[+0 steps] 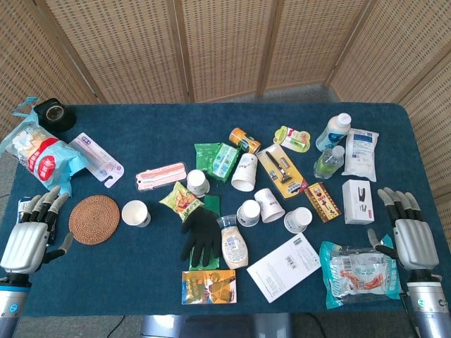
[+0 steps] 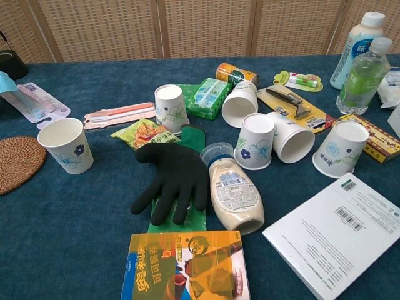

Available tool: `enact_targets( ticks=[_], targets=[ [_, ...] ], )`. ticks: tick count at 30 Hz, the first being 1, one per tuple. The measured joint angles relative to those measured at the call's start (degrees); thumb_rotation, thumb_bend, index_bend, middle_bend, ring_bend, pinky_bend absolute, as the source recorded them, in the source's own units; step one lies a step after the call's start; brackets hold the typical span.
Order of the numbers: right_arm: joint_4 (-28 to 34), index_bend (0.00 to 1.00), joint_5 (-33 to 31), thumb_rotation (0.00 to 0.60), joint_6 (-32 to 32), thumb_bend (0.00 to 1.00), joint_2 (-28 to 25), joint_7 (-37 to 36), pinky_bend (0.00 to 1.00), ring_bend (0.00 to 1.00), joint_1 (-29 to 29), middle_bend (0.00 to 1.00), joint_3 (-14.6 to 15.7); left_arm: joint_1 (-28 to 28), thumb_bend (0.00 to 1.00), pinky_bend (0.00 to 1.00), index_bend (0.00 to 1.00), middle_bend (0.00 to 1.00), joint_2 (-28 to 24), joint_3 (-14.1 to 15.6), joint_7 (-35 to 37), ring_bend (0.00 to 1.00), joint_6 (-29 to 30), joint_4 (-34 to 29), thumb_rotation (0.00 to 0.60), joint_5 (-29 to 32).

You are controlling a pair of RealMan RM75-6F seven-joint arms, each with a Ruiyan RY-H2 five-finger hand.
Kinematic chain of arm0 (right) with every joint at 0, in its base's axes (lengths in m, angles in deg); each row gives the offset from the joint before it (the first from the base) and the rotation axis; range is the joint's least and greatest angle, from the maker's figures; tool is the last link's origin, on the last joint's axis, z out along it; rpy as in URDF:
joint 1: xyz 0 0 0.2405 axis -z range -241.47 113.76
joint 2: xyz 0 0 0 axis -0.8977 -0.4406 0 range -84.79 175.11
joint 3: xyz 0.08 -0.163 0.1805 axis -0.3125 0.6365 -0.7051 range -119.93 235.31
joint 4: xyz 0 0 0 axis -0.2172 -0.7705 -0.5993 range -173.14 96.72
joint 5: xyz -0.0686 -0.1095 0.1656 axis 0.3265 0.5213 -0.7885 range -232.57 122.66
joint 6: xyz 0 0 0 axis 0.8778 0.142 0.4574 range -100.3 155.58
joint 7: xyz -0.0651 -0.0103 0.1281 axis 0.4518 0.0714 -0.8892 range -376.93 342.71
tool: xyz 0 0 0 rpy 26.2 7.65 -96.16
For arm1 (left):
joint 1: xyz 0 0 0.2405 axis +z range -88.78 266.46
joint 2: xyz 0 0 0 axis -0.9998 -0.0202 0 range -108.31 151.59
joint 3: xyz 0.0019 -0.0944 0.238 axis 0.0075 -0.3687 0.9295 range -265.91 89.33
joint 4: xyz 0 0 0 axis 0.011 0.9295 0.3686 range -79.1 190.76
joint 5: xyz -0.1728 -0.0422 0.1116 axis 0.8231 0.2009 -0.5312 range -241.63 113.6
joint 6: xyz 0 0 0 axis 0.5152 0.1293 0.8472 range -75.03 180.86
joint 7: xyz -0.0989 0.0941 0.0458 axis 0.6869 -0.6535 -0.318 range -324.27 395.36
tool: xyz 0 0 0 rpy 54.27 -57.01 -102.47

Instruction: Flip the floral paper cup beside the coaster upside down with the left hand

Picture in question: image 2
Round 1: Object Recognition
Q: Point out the white paper cup blue flower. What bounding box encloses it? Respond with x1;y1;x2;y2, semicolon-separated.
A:
265;111;316;164
37;117;94;175
233;112;276;171

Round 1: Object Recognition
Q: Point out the white paper cup green flower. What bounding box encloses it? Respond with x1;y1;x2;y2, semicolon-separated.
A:
221;81;260;129
312;121;371;179
154;84;191;133

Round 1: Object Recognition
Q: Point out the green glove card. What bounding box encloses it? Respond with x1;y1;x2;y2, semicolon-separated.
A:
146;124;209;234

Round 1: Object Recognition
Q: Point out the black work glove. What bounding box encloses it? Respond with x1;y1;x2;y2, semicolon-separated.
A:
129;142;210;227

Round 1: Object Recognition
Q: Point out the light green wipes pack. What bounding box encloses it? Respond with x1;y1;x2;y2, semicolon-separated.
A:
186;77;233;121

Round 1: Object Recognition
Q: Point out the mayonnaise squeeze bottle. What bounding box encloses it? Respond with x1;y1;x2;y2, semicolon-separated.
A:
199;141;266;236

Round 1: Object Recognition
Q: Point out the dark green packet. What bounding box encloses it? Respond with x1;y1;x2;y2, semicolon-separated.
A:
179;83;204;108

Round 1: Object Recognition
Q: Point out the green snack packet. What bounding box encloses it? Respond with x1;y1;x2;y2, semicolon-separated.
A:
111;118;182;153

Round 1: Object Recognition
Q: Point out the orange drink can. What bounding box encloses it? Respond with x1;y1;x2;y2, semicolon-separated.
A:
216;62;260;87

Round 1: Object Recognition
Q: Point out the salmon toothbrush pack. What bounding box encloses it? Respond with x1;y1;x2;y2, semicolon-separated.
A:
83;102;156;130

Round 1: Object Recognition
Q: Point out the razor on yellow card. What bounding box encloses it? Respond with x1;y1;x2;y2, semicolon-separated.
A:
256;84;336;135

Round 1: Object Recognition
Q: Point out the orange snack box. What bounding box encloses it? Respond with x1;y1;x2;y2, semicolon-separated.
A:
120;230;251;300

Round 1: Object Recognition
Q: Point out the lip balm on green card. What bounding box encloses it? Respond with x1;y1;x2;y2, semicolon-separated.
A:
274;70;324;93

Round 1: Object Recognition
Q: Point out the woven folding screen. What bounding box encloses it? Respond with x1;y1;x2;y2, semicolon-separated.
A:
0;0;400;64

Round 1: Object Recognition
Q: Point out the pink toothbrush blister pack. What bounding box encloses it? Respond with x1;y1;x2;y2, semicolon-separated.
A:
1;81;71;130

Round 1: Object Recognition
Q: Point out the white flat box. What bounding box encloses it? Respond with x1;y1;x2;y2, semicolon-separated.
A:
261;172;400;300

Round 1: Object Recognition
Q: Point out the clear bottle green label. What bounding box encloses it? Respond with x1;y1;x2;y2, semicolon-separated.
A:
336;37;393;116

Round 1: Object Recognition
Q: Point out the red and yellow box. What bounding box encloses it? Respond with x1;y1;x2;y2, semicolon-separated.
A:
336;112;400;164

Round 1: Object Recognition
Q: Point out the woven rattan coaster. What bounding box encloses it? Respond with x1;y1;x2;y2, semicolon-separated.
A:
0;136;48;196

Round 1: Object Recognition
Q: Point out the white milk drink bottle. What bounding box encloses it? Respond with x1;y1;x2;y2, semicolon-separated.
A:
330;12;386;91

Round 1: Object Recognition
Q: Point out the white gauze pack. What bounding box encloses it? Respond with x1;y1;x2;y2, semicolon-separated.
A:
376;67;400;109

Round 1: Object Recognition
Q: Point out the black tape roll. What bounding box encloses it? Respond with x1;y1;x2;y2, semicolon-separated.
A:
0;31;29;81

